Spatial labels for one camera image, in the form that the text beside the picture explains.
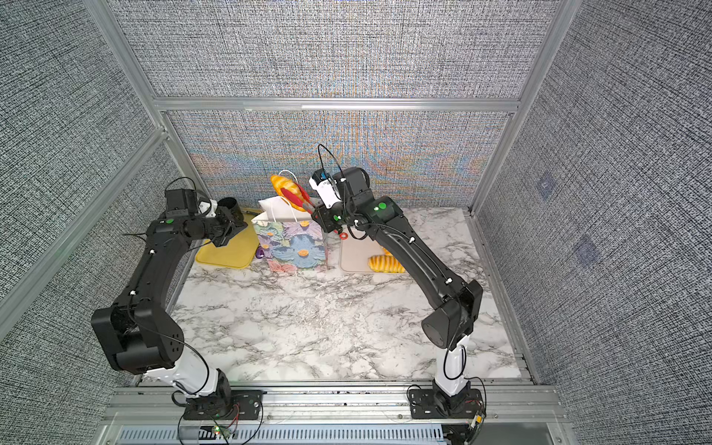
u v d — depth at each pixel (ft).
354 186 1.83
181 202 2.10
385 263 3.20
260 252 3.49
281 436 2.30
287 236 2.81
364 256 3.31
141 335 1.45
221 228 2.40
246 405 2.41
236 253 3.41
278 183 2.58
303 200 2.56
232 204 3.56
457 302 1.51
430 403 2.37
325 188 2.15
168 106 3.00
